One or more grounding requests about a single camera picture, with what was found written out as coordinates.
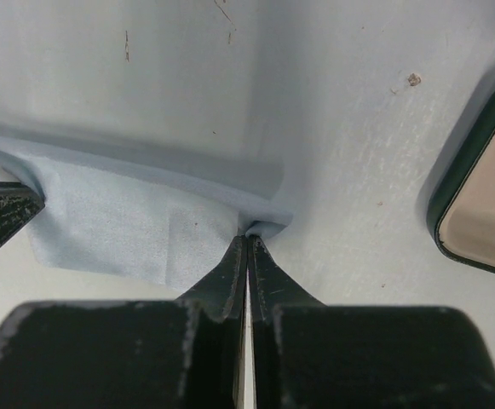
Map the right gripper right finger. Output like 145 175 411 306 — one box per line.
248 237 495 408

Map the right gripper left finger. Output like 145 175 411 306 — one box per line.
0 236 247 408

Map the light blue cleaning cloth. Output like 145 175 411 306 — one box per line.
0 135 293 291

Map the black glasses case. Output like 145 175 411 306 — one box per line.
426 91 495 274

